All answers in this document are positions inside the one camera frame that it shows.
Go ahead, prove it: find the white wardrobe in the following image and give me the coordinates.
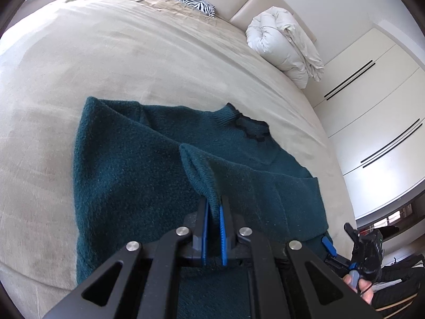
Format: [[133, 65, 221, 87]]
[[312, 23, 425, 220]]

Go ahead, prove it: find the dark door frame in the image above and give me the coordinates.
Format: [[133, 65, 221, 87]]
[[355, 203, 416, 238]]

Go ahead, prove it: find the folded white duvet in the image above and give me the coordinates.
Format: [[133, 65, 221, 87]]
[[246, 6, 324, 89]]

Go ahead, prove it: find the teal knitted sweater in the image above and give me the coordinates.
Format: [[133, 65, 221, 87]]
[[72, 96, 333, 319]]

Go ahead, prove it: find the black jacket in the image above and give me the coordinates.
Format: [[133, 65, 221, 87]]
[[370, 256, 425, 319]]

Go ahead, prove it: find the beige bed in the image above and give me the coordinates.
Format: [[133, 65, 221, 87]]
[[0, 0, 357, 319]]

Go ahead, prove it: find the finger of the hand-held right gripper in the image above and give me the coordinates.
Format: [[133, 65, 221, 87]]
[[321, 235, 358, 272]]

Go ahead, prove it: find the tan bed sheet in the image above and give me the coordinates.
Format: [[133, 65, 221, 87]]
[[66, 0, 248, 52]]

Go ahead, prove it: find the person's right hand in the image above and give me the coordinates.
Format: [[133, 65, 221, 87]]
[[345, 269, 375, 304]]

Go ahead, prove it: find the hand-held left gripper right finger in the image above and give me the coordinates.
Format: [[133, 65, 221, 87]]
[[218, 195, 382, 319]]

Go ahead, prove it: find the black wardrobe handle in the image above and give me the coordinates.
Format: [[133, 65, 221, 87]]
[[363, 122, 422, 168], [324, 60, 373, 98], [326, 62, 376, 101], [361, 119, 419, 163]]

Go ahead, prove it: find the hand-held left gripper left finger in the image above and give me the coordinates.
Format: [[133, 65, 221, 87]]
[[43, 195, 210, 319]]

